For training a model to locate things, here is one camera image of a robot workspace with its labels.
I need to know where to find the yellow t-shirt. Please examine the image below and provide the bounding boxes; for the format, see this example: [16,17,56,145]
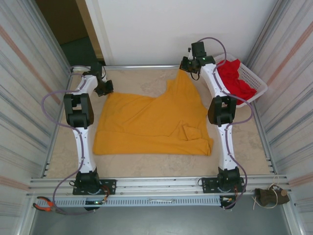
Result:
[92,70,215,157]

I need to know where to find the red cloth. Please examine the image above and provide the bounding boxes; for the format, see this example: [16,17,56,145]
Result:
[216,58,257,102]

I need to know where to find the brown wooden door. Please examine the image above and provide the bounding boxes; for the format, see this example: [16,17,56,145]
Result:
[35,0,89,46]

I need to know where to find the white plastic basket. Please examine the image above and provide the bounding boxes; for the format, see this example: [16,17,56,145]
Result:
[214,53,268,108]

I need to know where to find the beige door frame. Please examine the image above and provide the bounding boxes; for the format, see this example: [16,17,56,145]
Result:
[77,0,105,59]

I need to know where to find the aluminium table edge frame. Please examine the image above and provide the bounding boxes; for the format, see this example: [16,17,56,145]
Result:
[41,64,278,177]

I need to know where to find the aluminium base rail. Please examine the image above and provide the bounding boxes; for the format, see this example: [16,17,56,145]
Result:
[28,174,294,197]

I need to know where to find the grey slotted cable duct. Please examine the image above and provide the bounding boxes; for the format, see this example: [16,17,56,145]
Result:
[52,195,222,209]

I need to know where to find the orange handled pliers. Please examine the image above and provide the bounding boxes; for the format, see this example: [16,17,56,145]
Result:
[33,195,67,215]

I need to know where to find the brown pouch with string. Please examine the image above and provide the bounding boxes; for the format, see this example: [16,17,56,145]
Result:
[252,176,291,210]

